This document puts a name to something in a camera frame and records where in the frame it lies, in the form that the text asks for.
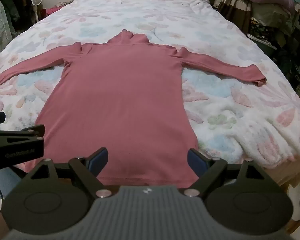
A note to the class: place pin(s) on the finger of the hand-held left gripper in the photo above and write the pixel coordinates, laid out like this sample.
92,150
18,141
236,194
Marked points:
22,132

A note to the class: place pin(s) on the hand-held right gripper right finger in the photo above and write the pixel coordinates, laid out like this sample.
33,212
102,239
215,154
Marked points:
195,162

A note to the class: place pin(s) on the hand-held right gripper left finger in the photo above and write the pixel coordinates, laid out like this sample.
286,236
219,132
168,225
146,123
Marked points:
100,159

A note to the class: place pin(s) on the pink turtleneck shirt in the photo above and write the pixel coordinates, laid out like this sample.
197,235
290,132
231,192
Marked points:
120,92

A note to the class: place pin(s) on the light blue cloth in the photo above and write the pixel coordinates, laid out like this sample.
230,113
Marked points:
2,190

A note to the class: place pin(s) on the floral fleece blanket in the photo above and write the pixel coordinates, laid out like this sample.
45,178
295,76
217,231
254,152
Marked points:
145,10

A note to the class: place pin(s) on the brown striped cloth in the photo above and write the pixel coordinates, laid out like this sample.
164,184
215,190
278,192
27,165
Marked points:
233,10

